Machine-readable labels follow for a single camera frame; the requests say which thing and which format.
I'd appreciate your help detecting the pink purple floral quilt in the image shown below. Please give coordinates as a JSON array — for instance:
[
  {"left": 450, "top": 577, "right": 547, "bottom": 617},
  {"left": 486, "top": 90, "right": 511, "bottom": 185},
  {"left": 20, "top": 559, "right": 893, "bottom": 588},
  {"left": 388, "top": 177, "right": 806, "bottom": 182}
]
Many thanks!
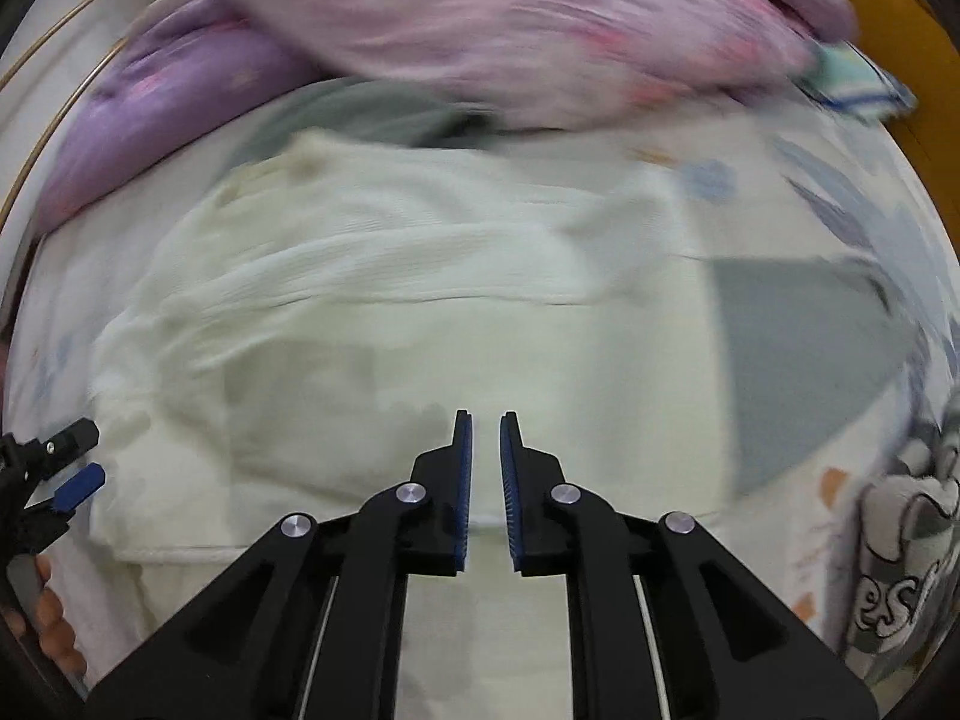
[{"left": 36, "top": 0, "right": 857, "bottom": 232}]

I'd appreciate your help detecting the wooden headboard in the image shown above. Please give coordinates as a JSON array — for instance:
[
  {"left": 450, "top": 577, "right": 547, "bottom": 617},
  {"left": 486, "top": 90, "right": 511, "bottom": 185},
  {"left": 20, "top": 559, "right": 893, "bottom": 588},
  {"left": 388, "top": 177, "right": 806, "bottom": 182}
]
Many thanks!
[{"left": 850, "top": 0, "right": 958, "bottom": 241}]

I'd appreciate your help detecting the left hand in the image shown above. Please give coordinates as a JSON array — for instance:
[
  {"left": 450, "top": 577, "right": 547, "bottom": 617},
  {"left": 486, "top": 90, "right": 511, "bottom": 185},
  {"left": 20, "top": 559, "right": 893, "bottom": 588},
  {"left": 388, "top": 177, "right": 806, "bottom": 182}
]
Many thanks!
[{"left": 32, "top": 554, "right": 86, "bottom": 678}]

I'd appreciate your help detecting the striped green blue pillow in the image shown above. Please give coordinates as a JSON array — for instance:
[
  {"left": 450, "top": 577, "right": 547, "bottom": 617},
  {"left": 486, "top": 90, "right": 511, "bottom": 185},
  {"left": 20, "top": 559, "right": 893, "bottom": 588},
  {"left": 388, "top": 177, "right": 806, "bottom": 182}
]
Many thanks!
[{"left": 796, "top": 43, "right": 916, "bottom": 122}]

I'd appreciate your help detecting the grey hooded sweatshirt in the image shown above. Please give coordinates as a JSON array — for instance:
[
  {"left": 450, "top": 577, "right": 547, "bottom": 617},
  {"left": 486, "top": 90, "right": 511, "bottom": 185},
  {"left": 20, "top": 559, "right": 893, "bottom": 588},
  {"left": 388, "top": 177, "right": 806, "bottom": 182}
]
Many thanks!
[{"left": 225, "top": 80, "right": 913, "bottom": 496}]

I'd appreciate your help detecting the patterned bed sheet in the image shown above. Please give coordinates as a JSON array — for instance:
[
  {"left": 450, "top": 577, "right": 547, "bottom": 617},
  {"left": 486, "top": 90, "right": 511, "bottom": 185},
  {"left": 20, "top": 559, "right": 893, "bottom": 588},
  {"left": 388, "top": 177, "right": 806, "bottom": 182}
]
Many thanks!
[{"left": 5, "top": 94, "right": 958, "bottom": 704}]

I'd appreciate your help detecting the white knit sweater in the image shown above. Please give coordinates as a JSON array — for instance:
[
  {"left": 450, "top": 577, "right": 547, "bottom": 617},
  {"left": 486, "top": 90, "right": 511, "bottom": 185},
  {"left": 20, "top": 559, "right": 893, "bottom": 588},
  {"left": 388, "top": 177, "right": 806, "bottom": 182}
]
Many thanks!
[{"left": 86, "top": 127, "right": 740, "bottom": 720}]

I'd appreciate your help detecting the grey white printed garment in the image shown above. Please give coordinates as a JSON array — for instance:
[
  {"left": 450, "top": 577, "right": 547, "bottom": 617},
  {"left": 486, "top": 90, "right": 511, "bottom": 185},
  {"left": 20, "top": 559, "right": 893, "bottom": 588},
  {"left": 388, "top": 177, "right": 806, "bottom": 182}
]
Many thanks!
[{"left": 843, "top": 400, "right": 958, "bottom": 684}]

